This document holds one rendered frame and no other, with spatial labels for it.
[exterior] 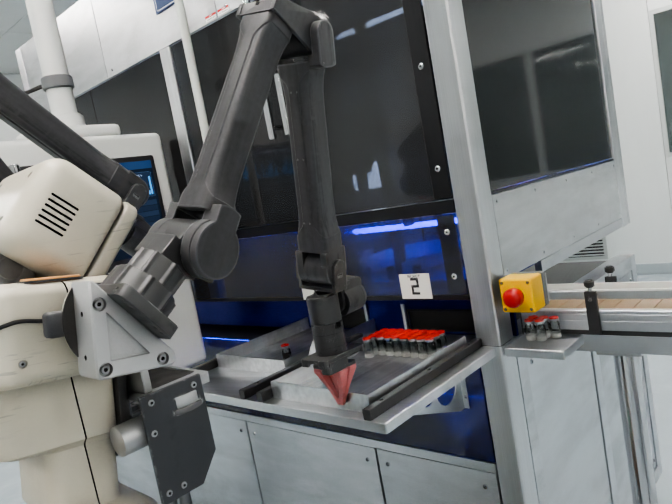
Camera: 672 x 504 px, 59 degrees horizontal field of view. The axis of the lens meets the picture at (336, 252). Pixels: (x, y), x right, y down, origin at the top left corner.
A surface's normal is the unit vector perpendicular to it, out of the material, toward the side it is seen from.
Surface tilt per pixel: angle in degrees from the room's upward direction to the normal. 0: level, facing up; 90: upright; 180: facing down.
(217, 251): 100
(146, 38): 90
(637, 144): 90
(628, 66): 90
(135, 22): 90
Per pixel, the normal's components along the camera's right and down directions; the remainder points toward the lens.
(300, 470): -0.66, 0.20
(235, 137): 0.79, 0.07
